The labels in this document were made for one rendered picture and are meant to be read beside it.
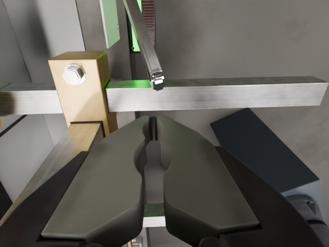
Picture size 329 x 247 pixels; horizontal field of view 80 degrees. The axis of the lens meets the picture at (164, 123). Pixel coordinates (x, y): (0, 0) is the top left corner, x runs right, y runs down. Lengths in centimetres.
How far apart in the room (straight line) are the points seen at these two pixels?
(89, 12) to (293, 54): 112
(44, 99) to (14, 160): 25
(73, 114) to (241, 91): 20
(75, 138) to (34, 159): 33
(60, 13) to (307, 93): 44
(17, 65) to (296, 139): 154
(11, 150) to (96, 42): 26
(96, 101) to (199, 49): 92
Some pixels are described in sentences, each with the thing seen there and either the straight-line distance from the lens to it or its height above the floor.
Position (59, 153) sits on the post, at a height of 92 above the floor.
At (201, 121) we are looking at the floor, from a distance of 126.
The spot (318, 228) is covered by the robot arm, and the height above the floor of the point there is 72.
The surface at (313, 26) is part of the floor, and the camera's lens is 134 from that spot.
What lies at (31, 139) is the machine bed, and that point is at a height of 69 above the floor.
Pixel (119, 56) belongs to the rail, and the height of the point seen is 70.
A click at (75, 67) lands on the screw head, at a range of 23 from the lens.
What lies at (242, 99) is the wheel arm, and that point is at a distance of 26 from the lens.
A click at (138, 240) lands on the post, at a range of 72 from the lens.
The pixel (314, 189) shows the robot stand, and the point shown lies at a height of 60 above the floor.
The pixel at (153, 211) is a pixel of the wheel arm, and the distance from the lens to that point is 41.
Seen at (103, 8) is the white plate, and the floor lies 80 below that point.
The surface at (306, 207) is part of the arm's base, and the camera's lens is 88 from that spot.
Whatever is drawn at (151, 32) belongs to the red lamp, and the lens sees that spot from 37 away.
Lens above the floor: 107
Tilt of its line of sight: 60 degrees down
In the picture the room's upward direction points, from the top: 174 degrees clockwise
